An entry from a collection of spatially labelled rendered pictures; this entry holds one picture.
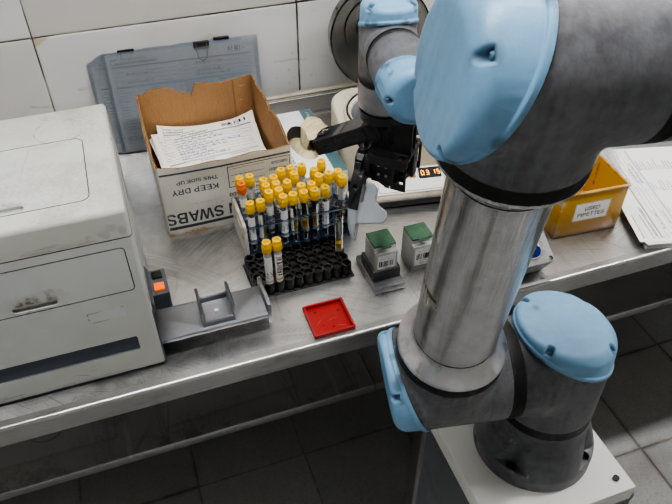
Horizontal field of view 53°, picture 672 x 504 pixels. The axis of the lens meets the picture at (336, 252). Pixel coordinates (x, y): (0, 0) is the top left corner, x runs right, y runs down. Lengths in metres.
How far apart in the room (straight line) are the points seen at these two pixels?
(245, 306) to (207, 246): 0.21
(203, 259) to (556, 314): 0.66
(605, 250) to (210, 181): 0.72
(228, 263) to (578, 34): 0.88
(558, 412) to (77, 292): 0.61
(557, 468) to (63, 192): 0.69
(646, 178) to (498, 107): 1.10
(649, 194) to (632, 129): 0.99
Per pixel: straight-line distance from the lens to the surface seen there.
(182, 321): 1.06
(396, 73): 0.79
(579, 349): 0.76
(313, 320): 1.09
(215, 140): 1.40
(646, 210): 1.40
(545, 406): 0.79
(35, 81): 1.48
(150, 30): 1.45
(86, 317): 0.97
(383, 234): 1.12
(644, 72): 0.44
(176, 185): 1.21
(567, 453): 0.89
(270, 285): 1.12
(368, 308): 1.11
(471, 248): 0.54
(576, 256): 1.27
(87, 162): 0.96
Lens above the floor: 1.68
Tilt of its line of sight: 42 degrees down
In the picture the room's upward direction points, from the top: straight up
